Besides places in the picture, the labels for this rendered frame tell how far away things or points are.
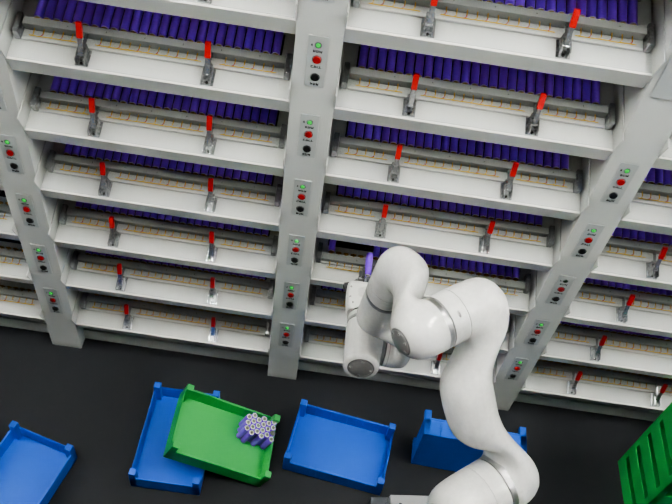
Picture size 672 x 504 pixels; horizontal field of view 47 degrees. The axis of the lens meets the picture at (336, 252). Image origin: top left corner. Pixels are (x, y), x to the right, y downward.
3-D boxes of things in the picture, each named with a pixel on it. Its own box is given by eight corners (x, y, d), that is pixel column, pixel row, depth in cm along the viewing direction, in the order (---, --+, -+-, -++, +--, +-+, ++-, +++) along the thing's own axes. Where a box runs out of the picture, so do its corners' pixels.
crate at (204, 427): (270, 425, 237) (281, 415, 231) (259, 487, 224) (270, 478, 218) (179, 394, 228) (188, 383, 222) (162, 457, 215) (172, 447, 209)
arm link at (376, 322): (443, 284, 161) (407, 344, 186) (369, 269, 160) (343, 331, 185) (440, 322, 156) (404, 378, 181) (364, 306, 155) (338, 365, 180)
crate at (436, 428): (507, 481, 234) (507, 457, 239) (527, 452, 219) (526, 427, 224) (410, 463, 234) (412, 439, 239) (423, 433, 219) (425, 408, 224)
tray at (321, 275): (524, 315, 213) (535, 307, 204) (309, 283, 212) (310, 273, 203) (528, 248, 220) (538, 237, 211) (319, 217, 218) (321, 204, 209)
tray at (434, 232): (547, 272, 198) (566, 255, 185) (315, 237, 197) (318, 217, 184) (550, 200, 205) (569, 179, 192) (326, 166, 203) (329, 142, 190)
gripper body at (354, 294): (387, 313, 184) (388, 281, 192) (345, 307, 183) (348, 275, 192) (382, 334, 188) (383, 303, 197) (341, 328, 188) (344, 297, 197)
